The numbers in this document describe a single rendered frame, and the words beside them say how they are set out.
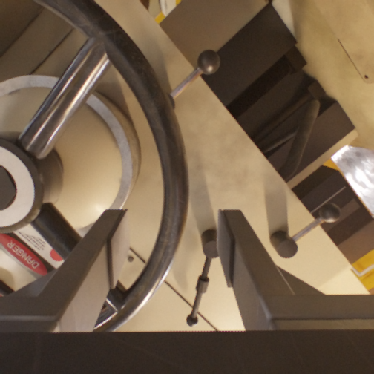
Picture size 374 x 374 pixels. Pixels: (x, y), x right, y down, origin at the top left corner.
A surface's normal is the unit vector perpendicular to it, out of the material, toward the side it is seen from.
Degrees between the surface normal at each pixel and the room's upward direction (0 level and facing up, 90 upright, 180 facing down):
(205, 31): 90
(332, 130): 90
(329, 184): 90
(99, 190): 102
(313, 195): 90
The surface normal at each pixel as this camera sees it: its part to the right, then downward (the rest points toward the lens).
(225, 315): 0.03, 0.26
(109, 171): 0.51, 0.29
